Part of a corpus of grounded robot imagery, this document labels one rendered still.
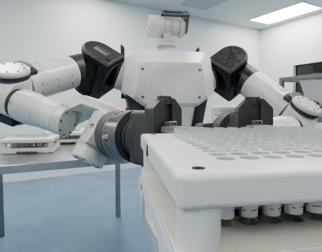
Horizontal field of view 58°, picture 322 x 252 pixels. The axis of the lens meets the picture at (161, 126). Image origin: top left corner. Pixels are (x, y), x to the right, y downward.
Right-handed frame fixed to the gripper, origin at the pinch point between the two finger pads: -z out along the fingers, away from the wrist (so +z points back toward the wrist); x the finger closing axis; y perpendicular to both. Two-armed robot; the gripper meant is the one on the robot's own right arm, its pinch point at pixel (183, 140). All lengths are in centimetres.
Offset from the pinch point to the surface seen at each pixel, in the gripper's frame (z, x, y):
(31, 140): 122, 8, -17
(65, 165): 92, 18, -21
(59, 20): 419, -152, -151
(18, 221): 269, 96, -48
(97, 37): 409, -135, -209
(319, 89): 118, -36, -359
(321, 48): 194, -132, -568
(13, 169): 97, 17, -2
